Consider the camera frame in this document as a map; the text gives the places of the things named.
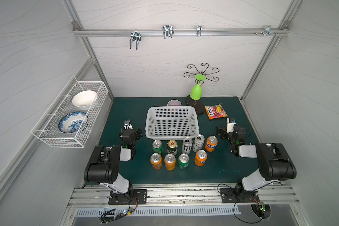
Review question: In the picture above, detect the white ceramic bowl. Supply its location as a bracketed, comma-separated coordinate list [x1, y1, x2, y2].
[72, 90, 98, 111]

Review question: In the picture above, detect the metal loop hook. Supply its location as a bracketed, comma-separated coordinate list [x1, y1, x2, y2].
[162, 25, 174, 39]

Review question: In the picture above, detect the green beer can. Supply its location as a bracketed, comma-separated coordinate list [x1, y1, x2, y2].
[167, 140, 178, 156]

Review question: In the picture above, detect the white wire wall basket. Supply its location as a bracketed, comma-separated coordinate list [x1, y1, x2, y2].
[31, 76, 108, 148]

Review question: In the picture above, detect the white plastic basket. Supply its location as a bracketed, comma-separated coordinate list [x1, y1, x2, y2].
[146, 106, 199, 140]

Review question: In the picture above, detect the blue patterned plate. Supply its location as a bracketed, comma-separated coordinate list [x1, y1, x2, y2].
[58, 111, 87, 134]

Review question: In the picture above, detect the green plastic wine glass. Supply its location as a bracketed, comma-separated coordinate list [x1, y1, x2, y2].
[190, 74, 206, 100]

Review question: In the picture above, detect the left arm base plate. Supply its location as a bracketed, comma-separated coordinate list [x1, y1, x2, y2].
[108, 189, 147, 206]

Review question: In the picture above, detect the colourful snack bag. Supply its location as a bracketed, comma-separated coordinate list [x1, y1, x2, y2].
[204, 104, 228, 120]

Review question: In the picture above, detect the black metal cup stand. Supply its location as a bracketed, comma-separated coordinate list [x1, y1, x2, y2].
[183, 62, 220, 115]

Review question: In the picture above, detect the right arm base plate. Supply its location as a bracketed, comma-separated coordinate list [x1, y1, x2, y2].
[219, 187, 260, 203]

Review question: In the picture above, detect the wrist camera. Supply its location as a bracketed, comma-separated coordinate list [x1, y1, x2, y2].
[227, 118, 236, 133]
[123, 120, 133, 130]

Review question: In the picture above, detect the double metal hook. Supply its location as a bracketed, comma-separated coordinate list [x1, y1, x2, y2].
[130, 31, 142, 50]

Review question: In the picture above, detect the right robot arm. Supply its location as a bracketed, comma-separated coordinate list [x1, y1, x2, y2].
[216, 123, 297, 195]

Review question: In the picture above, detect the green Sprite can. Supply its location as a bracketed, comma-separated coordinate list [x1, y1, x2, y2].
[178, 153, 189, 170]

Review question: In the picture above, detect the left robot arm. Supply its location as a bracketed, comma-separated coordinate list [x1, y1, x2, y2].
[83, 128, 143, 198]

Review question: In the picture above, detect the orange Fanta can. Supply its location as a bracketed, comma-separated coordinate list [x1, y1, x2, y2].
[194, 150, 207, 167]

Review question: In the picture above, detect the aluminium top rail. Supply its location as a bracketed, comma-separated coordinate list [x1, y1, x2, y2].
[73, 28, 291, 38]

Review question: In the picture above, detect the right metal hook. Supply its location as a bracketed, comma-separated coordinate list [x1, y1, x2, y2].
[254, 25, 280, 37]

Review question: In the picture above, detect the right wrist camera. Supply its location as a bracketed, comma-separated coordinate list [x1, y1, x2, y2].
[227, 118, 236, 133]

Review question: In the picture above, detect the small metal hook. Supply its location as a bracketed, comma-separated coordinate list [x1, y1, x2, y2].
[196, 25, 202, 37]

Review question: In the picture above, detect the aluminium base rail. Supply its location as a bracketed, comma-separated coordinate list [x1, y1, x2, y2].
[67, 183, 300, 207]

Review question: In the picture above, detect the pink bowl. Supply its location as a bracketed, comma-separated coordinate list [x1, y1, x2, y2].
[167, 99, 182, 106]

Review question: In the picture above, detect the white Monster can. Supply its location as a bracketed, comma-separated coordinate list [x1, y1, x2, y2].
[182, 137, 193, 155]
[193, 134, 205, 153]

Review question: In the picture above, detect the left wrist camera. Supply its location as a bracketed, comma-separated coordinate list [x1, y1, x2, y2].
[123, 120, 133, 130]

